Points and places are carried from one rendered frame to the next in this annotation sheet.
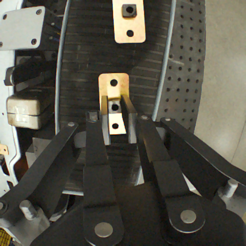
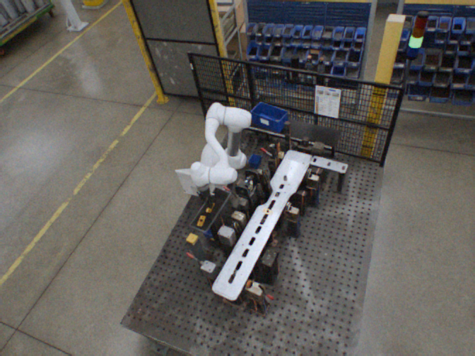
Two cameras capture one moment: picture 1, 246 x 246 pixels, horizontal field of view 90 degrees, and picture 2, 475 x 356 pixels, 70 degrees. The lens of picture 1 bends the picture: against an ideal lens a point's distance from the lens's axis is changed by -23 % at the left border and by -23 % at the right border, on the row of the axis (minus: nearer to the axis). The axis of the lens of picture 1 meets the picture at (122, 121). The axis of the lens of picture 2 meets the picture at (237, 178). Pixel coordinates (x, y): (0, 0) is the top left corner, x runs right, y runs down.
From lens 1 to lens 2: 2.30 m
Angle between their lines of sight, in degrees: 19
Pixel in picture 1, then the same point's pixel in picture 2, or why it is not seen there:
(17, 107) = (237, 217)
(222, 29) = (109, 288)
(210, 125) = (161, 203)
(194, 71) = (177, 231)
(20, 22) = (224, 232)
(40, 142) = (235, 206)
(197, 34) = (167, 248)
